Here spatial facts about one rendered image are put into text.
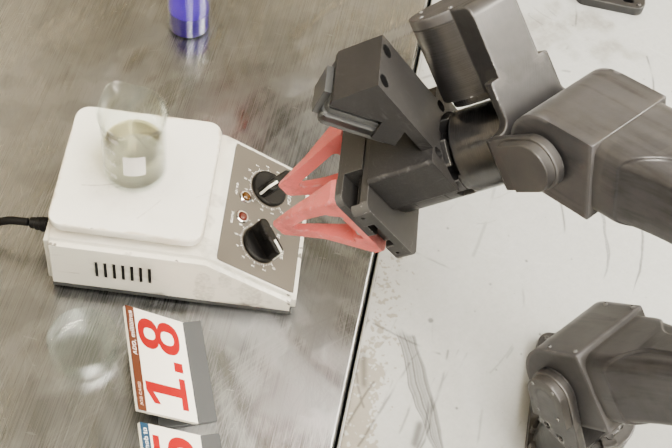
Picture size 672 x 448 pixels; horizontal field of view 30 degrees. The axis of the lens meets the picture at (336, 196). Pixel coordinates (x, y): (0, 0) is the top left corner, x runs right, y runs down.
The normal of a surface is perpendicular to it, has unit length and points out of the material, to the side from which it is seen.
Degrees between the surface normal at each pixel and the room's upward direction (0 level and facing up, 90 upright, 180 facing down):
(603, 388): 88
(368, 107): 91
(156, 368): 40
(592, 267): 0
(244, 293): 90
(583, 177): 90
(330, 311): 0
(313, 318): 0
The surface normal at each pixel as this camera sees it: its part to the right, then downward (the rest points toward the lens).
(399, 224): 0.83, -0.25
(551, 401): -0.76, 0.47
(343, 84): -0.54, -0.53
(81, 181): 0.10, -0.59
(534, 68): 0.50, 0.00
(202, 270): -0.09, 0.80
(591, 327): -0.40, -0.88
